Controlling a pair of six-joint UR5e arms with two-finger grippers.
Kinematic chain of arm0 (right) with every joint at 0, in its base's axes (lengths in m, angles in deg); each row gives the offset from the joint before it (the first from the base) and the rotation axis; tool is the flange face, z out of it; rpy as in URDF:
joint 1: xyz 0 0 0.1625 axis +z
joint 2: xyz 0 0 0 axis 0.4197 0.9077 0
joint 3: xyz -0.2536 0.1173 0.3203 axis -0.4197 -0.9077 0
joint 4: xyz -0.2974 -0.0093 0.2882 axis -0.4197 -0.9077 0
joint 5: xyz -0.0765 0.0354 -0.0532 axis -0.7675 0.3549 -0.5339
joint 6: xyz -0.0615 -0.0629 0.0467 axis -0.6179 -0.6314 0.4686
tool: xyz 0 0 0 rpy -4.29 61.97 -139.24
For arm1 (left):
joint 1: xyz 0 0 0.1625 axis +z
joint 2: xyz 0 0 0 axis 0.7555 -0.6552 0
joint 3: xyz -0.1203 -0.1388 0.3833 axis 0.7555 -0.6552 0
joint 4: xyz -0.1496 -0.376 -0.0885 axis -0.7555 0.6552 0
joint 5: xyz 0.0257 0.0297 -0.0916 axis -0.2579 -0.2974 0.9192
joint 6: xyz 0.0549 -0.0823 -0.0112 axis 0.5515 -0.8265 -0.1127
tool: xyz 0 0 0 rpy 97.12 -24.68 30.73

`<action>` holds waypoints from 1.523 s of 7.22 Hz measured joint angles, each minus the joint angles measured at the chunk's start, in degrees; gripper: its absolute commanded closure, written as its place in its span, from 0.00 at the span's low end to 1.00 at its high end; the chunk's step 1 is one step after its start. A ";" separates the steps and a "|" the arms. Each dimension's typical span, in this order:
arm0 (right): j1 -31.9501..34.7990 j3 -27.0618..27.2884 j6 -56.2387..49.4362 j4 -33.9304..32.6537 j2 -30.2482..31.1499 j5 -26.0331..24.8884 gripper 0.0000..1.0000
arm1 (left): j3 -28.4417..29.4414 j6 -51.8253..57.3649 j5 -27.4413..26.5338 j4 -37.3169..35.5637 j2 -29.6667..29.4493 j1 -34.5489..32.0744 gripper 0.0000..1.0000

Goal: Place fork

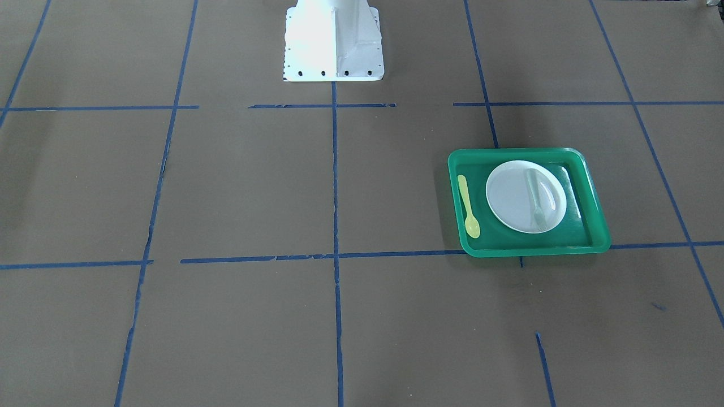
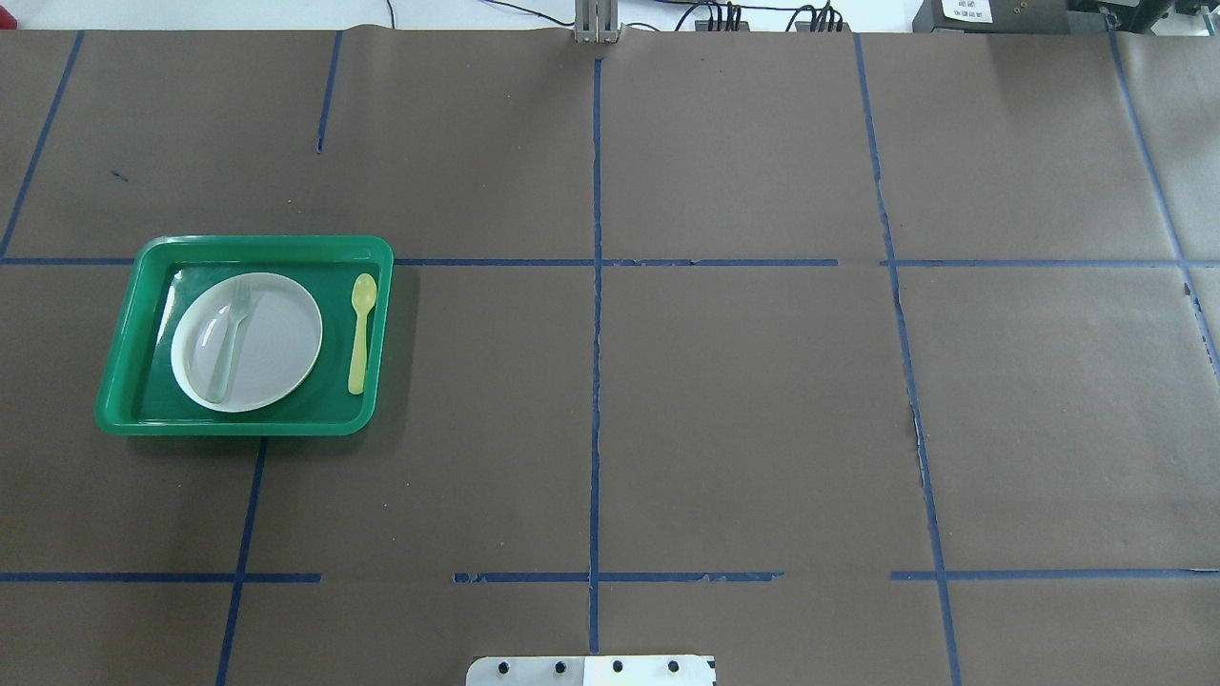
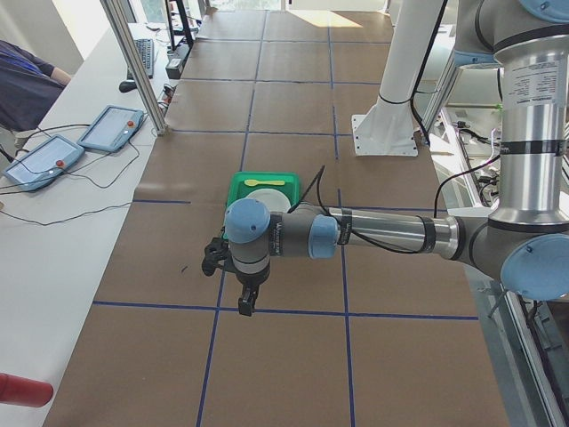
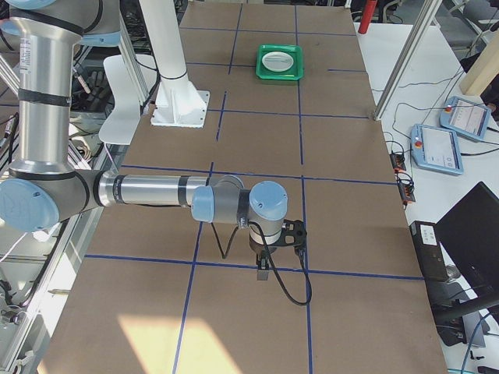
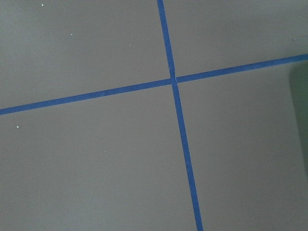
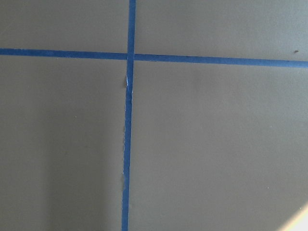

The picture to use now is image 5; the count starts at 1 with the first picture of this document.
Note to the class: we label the green plastic tray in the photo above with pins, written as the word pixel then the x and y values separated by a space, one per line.
pixel 298 81

